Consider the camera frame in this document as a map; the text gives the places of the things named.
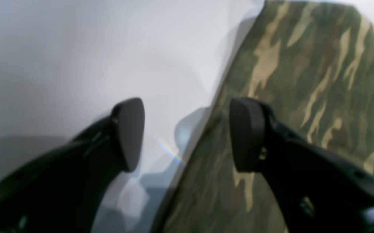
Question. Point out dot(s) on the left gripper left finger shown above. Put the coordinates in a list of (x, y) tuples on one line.
[(61, 190)]

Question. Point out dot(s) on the camouflage t-shirt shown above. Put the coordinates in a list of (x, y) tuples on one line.
[(313, 63)]

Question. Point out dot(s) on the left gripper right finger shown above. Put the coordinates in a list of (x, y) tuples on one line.
[(316, 190)]

